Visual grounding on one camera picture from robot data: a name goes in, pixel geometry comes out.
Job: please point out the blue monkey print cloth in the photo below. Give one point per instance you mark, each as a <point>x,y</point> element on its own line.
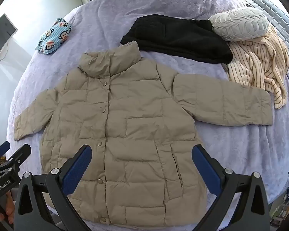
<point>53,38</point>

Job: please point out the lavender fleece blanket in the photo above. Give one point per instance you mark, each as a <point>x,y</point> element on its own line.
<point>98,16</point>

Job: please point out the grey textured pillow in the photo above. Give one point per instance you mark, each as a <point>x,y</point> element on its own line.
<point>240,24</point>

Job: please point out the person's left hand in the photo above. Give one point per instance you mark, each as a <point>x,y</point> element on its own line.
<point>9,204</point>

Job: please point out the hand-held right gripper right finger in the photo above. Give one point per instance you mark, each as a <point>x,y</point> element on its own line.
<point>204,166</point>

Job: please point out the cluttered bedside table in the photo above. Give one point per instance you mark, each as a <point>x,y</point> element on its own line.
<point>287,197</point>

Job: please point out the grey flat monitor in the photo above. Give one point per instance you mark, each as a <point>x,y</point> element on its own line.
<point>3,28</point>

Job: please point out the beige puffer jacket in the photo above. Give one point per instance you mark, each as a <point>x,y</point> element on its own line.
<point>134,115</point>

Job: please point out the grey quilted headboard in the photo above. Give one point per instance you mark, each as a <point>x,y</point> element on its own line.
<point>275,12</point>

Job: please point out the cream striped garment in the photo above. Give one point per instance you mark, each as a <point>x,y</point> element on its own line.
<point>260,62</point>

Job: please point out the black fleece garment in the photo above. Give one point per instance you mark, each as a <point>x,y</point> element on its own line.
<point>178,38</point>

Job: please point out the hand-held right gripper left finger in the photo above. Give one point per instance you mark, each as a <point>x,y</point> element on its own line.
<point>78,169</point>

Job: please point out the white desk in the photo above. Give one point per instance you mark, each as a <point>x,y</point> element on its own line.
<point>10,62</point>

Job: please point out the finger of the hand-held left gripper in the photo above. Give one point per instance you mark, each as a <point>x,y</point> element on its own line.
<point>1,148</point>
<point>20,154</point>

